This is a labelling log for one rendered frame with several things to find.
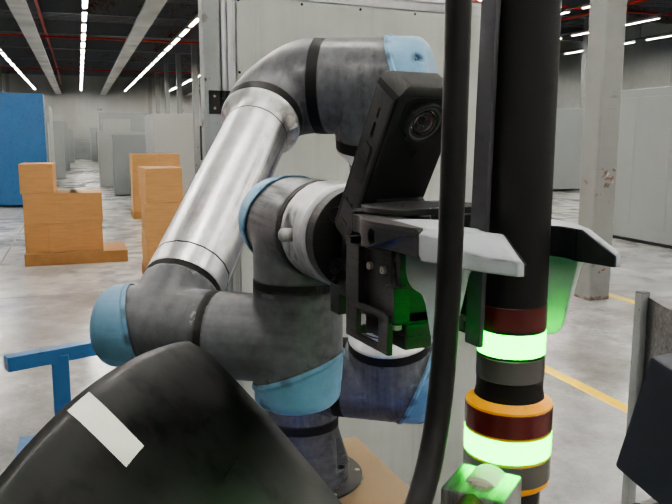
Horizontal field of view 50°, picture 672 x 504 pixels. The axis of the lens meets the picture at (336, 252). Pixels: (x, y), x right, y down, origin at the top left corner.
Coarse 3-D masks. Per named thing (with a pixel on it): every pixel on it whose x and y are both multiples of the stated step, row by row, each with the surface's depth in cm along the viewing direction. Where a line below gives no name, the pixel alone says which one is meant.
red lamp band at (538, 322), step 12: (492, 312) 35; (504, 312) 34; (516, 312) 34; (528, 312) 34; (540, 312) 34; (492, 324) 35; (504, 324) 34; (516, 324) 34; (528, 324) 34; (540, 324) 34
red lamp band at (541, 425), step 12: (468, 408) 36; (552, 408) 35; (468, 420) 36; (480, 420) 35; (492, 420) 35; (504, 420) 34; (516, 420) 34; (528, 420) 34; (540, 420) 35; (552, 420) 36; (480, 432) 35; (492, 432) 35; (504, 432) 34; (516, 432) 34; (528, 432) 34; (540, 432) 35
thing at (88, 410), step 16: (80, 400) 29; (96, 400) 30; (80, 416) 28; (96, 416) 29; (112, 416) 30; (96, 432) 28; (112, 432) 29; (128, 432) 30; (112, 448) 28; (128, 448) 29
